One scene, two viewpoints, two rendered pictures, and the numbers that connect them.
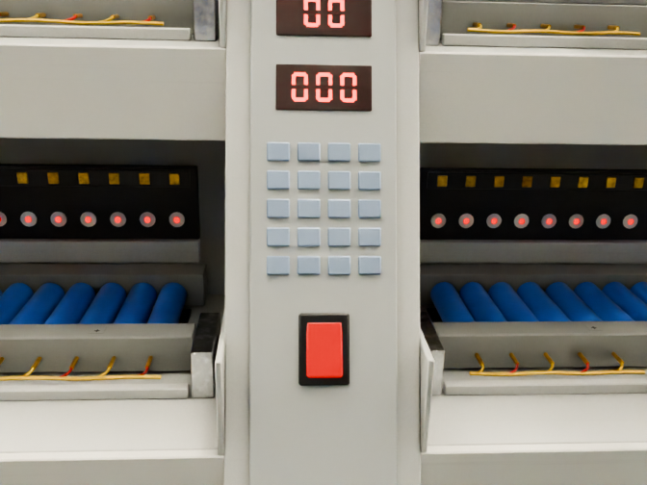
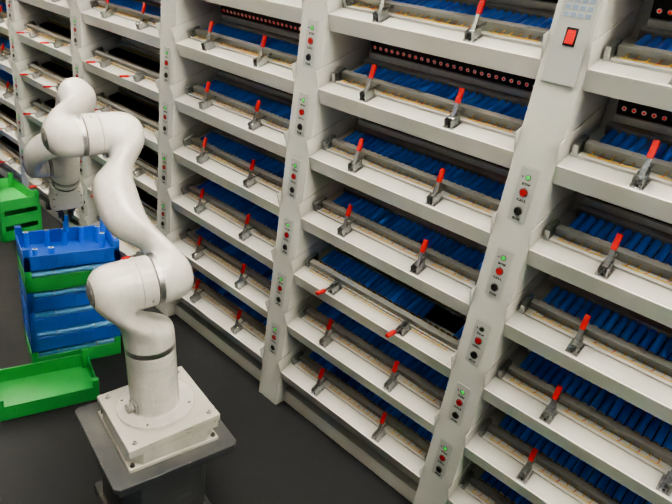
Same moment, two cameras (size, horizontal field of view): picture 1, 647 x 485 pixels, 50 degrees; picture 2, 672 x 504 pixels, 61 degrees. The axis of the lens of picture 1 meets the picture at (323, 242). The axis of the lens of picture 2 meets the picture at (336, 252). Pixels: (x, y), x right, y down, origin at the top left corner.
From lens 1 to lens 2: 0.98 m
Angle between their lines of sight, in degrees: 49
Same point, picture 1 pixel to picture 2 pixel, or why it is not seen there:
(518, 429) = (618, 71)
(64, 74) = not seen: outside the picture
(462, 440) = (600, 69)
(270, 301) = (561, 22)
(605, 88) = not seen: outside the picture
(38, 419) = (507, 44)
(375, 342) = (583, 37)
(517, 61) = not seen: outside the picture
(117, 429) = (522, 50)
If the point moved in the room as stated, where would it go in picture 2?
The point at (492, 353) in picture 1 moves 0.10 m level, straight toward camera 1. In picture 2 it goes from (633, 54) to (601, 50)
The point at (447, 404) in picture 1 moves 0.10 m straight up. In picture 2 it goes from (607, 63) to (625, 8)
